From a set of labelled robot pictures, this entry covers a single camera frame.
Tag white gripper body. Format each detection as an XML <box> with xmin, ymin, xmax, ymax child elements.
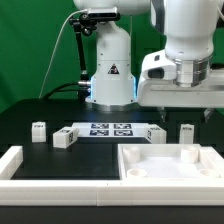
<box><xmin>137</xmin><ymin>50</ymin><xmax>224</xmax><ymax>108</ymax></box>

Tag white square tabletop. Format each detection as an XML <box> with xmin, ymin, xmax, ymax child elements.
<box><xmin>118</xmin><ymin>144</ymin><xmax>224</xmax><ymax>180</ymax></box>

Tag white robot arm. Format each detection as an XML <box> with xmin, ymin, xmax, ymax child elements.
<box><xmin>73</xmin><ymin>0</ymin><xmax>224</xmax><ymax>112</ymax></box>

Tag white U-shaped fence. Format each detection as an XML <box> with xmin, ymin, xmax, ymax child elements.
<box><xmin>0</xmin><ymin>146</ymin><xmax>224</xmax><ymax>206</ymax></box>

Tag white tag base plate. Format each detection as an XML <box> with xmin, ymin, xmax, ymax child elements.
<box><xmin>72</xmin><ymin>122</ymin><xmax>147</xmax><ymax>137</ymax></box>

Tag grey camera on mount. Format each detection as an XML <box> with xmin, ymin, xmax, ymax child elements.
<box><xmin>81</xmin><ymin>7</ymin><xmax>120</xmax><ymax>22</ymax></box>

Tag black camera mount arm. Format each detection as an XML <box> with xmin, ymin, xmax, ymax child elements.
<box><xmin>69</xmin><ymin>13</ymin><xmax>96</xmax><ymax>102</ymax></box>

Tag black cables at base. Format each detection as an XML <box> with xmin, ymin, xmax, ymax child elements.
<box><xmin>41</xmin><ymin>82</ymin><xmax>81</xmax><ymax>100</ymax></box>

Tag white cable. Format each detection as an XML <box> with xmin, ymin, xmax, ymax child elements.
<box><xmin>38</xmin><ymin>9</ymin><xmax>88</xmax><ymax>99</ymax></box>

